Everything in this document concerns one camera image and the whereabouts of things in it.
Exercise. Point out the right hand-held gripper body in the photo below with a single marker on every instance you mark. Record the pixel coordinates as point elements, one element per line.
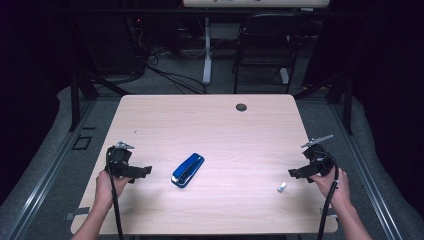
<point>320,161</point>

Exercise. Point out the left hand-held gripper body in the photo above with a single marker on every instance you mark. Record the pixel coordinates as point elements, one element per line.
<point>118,160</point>

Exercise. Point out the silver staple strip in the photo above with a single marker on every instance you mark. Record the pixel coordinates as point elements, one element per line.
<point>282,187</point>

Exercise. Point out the blue stapler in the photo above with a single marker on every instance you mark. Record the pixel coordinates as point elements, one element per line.
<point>187,170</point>

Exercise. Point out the person's left hand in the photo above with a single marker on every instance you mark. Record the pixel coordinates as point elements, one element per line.
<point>105,190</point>

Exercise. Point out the person's right hand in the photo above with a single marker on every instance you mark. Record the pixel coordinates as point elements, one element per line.
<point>340,191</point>

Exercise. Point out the black metal stand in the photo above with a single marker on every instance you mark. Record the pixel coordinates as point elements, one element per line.
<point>348,106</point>
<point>75,103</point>

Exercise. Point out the round table grommet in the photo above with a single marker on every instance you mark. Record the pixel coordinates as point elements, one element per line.
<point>241,107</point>

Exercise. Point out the white desk leg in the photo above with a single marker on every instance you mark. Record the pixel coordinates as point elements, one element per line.
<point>207,60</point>
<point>284,76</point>

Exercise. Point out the black folding chair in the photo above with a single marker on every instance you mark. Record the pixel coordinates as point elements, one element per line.
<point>263,43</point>

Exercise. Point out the light background desk top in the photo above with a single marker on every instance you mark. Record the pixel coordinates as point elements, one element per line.
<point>253,3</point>

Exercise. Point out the grey table bracket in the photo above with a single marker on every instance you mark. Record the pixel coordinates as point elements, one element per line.
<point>78,212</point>
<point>332,216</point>

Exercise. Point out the aluminium floor rail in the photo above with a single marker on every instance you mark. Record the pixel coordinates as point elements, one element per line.
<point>43,180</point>
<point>366,180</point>

